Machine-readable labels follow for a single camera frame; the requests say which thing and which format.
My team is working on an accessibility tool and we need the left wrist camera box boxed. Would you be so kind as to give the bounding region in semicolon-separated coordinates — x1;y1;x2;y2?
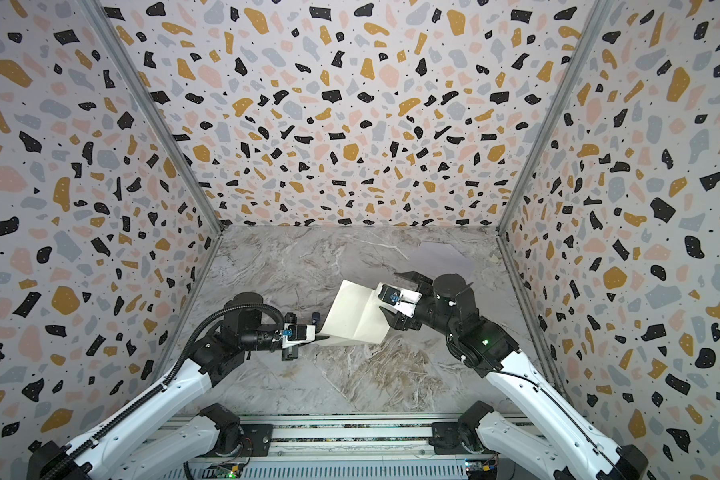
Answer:
281;323;316;349

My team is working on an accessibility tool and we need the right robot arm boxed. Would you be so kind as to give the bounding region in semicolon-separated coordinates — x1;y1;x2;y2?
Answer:
378;272;648;479

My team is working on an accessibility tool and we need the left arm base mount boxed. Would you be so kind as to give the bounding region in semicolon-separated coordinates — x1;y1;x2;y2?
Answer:
179;403;274;458

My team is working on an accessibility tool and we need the pale lilac envelope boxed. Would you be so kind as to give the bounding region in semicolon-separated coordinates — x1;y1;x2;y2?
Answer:
396;242;474;279

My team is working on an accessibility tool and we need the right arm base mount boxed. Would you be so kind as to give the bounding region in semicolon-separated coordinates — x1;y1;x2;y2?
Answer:
428;401;505;455

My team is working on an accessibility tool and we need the beige decorated letter paper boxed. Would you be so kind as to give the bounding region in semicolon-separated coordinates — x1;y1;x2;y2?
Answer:
318;280;389;346

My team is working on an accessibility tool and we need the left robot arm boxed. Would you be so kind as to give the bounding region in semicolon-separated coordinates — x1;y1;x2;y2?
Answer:
26;292;325;479

